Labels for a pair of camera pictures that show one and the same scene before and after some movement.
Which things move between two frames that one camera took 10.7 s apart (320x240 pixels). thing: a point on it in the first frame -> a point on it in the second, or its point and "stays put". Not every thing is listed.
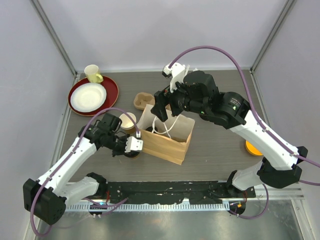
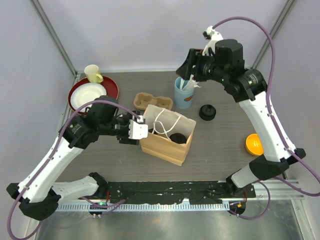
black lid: [150, 129] -> [178, 138]
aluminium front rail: [263, 193] stays put
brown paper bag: [167, 139] stays put
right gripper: [159, 109] -> [195, 58]
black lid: [132, 155] -> [151, 130]
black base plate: [194, 192] stays put
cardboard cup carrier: [141, 99] stays put
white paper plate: [88, 97] stays put
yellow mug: [93, 74] stays put
